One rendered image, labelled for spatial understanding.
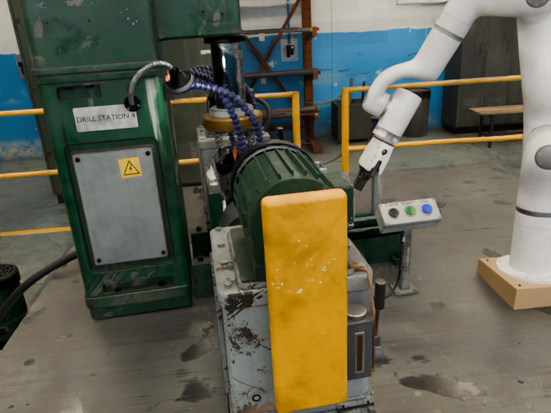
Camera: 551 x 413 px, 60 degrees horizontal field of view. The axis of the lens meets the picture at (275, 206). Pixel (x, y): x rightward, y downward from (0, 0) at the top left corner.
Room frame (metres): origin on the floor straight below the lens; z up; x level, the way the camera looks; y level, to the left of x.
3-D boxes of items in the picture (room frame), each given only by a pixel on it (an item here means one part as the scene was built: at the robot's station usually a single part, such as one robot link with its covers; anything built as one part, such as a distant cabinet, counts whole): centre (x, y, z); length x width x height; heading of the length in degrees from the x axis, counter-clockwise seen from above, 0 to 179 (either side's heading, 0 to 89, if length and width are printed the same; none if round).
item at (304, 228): (0.83, -0.06, 1.16); 0.33 x 0.26 x 0.42; 9
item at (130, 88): (1.18, 0.27, 1.46); 0.18 x 0.11 x 0.13; 99
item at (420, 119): (6.40, -1.93, 0.30); 0.39 x 0.39 x 0.60
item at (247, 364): (0.86, -0.02, 0.99); 0.35 x 0.31 x 0.37; 9
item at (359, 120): (6.26, -1.10, 0.41); 0.52 x 0.47 x 0.82; 94
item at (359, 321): (0.74, -0.14, 1.07); 0.08 x 0.07 x 0.20; 99
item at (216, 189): (1.42, 0.23, 0.97); 0.30 x 0.11 x 0.34; 9
